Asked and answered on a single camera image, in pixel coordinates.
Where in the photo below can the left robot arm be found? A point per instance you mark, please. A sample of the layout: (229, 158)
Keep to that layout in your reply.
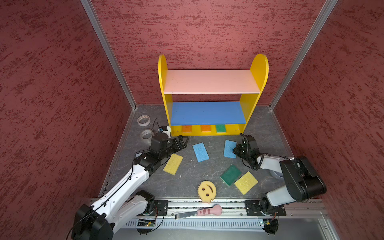
(102, 219)

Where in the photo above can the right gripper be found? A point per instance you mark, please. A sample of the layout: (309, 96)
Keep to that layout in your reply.
(236, 150)

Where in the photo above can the yellow smiley face sponge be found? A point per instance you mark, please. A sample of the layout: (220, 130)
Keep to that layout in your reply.
(207, 191)

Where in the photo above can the pink handled scraper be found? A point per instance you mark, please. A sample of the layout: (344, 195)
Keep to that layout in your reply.
(216, 210)

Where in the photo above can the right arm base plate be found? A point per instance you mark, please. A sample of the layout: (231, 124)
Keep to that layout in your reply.
(263, 208)

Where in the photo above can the orange sponge front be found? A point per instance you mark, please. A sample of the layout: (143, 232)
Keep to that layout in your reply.
(206, 129)

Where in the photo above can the black calculator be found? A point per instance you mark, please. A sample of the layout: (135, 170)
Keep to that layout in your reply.
(136, 155)

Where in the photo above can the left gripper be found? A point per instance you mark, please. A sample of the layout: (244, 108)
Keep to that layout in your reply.
(183, 145)

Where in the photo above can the orange sponge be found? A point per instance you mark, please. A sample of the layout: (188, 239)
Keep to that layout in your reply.
(187, 129)
(206, 129)

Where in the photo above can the dark green sponge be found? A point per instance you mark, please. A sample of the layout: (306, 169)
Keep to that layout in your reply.
(230, 176)

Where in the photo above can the yellow shelf with coloured boards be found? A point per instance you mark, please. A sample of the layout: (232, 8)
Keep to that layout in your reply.
(212, 97)

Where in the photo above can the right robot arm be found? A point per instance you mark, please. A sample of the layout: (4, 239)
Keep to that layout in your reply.
(302, 181)

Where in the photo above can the light green sponge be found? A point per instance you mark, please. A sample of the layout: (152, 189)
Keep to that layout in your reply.
(221, 129)

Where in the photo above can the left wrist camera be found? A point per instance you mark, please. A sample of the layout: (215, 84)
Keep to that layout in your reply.
(166, 130)

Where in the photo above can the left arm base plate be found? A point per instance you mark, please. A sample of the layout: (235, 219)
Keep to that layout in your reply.
(157, 207)

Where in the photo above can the clear tape roll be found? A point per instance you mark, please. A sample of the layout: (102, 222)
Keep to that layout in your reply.
(143, 120)

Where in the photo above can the grey mug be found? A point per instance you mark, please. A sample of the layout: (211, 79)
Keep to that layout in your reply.
(277, 175)

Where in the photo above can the blue sponge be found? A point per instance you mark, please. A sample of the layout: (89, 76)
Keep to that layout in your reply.
(229, 148)
(200, 152)

